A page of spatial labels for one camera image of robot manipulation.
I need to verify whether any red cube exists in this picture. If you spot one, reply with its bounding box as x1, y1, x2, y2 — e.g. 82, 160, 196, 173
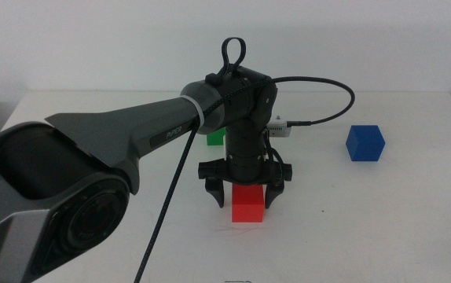
231, 184, 266, 224

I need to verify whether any green cube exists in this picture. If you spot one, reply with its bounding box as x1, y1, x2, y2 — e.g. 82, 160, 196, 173
205, 127, 227, 147

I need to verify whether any blue cube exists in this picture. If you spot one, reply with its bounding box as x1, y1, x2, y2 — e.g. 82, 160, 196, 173
345, 124, 387, 163

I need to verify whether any white zip tie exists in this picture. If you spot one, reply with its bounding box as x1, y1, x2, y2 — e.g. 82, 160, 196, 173
179, 94, 206, 127

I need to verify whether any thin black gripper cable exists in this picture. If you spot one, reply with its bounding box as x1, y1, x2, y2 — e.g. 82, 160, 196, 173
263, 130, 286, 186

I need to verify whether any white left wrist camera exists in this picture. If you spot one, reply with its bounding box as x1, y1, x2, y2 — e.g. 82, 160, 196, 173
266, 115, 290, 138

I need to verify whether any black braided camera cable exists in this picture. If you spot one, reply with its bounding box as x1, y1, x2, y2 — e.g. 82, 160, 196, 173
133, 75, 357, 283

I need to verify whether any black looped cable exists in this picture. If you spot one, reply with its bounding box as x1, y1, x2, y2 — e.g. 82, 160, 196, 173
221, 37, 248, 78

